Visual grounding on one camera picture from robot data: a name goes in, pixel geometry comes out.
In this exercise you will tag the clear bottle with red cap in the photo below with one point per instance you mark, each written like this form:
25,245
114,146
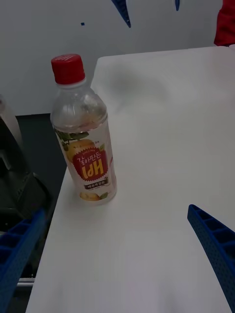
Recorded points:
83,122

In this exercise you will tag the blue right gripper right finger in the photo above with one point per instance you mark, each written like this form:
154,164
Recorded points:
218,244

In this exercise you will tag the red object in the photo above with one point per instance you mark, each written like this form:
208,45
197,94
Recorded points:
226,22

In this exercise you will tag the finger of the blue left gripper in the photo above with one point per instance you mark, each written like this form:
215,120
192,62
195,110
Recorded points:
177,4
122,9

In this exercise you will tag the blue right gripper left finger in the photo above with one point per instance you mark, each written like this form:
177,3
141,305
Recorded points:
17,249

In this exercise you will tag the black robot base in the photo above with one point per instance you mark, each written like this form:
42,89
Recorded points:
17,190

